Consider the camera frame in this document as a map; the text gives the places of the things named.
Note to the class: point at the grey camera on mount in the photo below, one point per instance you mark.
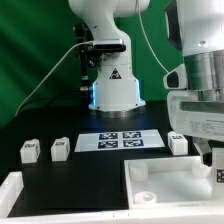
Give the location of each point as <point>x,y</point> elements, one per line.
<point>109,45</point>

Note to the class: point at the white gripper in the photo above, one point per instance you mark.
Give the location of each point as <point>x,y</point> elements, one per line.
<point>191,117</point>

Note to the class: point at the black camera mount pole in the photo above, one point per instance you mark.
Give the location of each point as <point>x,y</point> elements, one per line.
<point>83,35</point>

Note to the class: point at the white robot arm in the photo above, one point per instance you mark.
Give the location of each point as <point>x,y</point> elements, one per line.
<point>196,87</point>

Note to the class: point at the white square table top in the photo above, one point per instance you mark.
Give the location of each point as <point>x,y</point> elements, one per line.
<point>170,182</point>

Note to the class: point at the white sheet with markers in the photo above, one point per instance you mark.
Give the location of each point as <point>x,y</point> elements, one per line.
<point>118,140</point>

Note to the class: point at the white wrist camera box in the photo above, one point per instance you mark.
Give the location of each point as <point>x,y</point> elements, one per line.
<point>176,79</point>

